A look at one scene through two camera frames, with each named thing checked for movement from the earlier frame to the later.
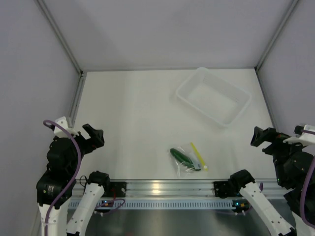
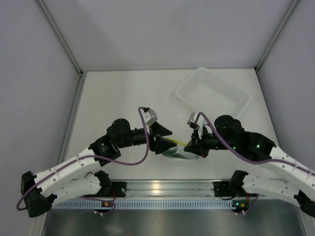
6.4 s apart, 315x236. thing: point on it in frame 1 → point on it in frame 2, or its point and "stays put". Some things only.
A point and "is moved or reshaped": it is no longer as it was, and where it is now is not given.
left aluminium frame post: [78, 86] stays put
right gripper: [268, 134] → [197, 145]
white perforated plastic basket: [220, 101] stays put
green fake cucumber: [184, 160] is moved or reshaped
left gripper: [90, 144] → [160, 144]
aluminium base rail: [185, 189] stays put
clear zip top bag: [187, 162] is moved or reshaped
